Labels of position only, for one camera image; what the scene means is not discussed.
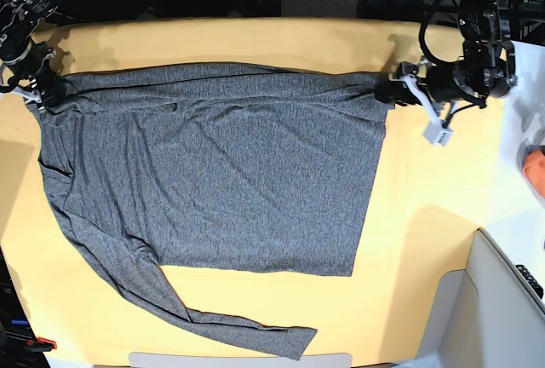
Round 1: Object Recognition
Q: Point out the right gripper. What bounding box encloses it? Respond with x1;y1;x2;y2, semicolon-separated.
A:
1;39;66;108

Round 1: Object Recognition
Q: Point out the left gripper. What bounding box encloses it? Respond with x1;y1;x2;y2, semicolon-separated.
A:
374;59;468;124

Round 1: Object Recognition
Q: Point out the grey long-sleeve shirt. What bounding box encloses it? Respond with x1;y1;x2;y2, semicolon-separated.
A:
33;63;388;359

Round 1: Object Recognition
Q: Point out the black round arm base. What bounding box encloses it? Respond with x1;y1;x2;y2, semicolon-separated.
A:
356;0;425;22

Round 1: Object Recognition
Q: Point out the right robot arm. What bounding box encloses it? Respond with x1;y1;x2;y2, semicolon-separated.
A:
1;0;66;110

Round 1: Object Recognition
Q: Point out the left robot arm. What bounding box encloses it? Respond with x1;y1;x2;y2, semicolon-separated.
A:
375;0;517;128

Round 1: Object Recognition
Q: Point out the yellow table cloth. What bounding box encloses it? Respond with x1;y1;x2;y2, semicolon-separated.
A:
1;18;502;365

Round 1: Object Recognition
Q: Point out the orange cloth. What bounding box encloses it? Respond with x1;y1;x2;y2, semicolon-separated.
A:
517;143;544;199

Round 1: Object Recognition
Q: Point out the black remote on bin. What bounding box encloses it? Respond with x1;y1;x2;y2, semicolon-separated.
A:
516;264;544;300

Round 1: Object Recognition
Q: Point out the white storage bin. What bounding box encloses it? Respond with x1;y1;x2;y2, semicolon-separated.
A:
413;229;544;367

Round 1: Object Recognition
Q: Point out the red black clamp left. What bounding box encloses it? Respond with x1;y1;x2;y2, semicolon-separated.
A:
25;337;57;353

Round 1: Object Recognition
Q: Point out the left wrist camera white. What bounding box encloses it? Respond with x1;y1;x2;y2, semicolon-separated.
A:
423;120;453;147

